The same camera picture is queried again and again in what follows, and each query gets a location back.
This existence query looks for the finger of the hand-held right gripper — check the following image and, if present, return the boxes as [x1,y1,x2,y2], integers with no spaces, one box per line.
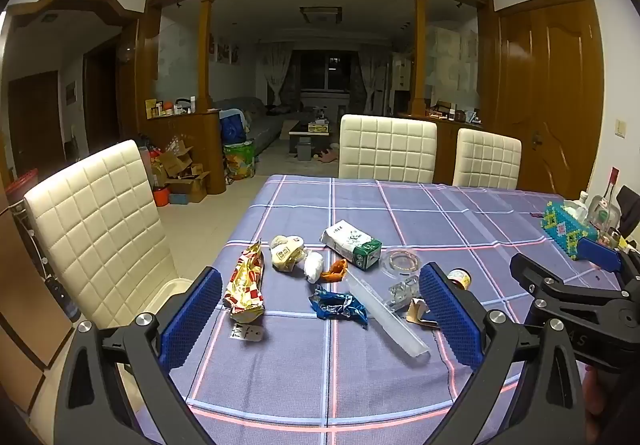
[577,236,640,288]
[509,252,633,326]

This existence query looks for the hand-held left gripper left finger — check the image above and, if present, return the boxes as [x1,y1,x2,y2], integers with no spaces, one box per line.
[52,266,223,445]

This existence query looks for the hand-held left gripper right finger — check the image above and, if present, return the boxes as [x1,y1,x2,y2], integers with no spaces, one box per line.
[419,262,586,445]

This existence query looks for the clear plastic bin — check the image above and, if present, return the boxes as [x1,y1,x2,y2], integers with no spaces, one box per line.
[150,277,195,316]

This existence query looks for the brown cardboard scrap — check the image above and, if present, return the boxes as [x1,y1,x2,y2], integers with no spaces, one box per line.
[405,299,441,328]

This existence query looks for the small jar yellow label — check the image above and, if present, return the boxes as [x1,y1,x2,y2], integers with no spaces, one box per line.
[446,267,473,291]

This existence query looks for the small clear plastic piece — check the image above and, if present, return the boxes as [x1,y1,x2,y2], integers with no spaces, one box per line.
[387,275,421,311]

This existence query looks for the gold red snack wrapper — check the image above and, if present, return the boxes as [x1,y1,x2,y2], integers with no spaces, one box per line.
[222,240,266,326]

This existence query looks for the long clear plastic tray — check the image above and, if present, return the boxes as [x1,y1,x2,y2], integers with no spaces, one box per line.
[342,270,431,362]

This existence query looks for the blue foil wrapper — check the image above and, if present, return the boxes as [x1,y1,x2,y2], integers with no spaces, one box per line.
[308,285,369,328]

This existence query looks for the yellow bread packet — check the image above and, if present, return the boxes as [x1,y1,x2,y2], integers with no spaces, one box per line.
[270,234,308,273]

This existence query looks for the orange wrapper scrap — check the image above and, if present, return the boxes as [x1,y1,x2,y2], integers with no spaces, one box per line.
[320,259,348,282]

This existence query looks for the white green drink carton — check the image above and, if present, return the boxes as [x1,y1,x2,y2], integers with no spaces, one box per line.
[320,220,382,271]

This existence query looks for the white tissue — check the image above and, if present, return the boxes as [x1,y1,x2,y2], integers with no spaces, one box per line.
[303,250,326,283]

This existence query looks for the person's right hand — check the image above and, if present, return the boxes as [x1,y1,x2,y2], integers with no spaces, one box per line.
[582,367,623,428]

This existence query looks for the beaded tissue box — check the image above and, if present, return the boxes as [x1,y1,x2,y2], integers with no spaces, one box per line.
[540,200,601,262]

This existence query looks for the glass bottle red cap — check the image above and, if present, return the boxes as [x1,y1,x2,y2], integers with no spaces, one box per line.
[587,168,623,231]

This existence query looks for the white printed tag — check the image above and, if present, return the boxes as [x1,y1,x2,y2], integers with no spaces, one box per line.
[230,322,265,342]

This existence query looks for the purple plaid tablecloth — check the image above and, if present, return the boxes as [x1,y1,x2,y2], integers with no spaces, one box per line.
[185,174,632,445]

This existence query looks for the large cream quilted chair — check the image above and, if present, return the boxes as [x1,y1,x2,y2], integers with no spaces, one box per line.
[23,140,196,331]

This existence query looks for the black power strip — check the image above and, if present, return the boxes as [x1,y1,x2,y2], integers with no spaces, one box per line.
[44,275,81,323]

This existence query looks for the pile of cardboard boxes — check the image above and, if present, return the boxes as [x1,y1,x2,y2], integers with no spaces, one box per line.
[150,140,212,204]

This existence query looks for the colourful printed bag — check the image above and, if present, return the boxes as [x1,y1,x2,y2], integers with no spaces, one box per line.
[223,141,256,181]

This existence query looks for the wooden panel door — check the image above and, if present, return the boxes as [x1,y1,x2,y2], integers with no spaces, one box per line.
[492,0,606,198]

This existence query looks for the wooden partition counter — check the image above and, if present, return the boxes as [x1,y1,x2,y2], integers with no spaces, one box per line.
[140,111,227,196]

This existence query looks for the blue bag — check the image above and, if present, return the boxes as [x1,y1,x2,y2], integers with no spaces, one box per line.
[220,109,247,144]

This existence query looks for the grey sofa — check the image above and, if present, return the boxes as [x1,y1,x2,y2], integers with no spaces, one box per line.
[215,96,301,156]

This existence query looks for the dark coffee table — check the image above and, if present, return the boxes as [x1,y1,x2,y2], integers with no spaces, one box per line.
[288,118,331,161]

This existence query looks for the dark wooden door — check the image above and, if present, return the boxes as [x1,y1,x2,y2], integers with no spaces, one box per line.
[7,71,66,176]

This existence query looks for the window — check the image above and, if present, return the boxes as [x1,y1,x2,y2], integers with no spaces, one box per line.
[300,50,351,93]

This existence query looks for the ceiling lamp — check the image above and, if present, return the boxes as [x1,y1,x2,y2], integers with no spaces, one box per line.
[300,6,343,24]

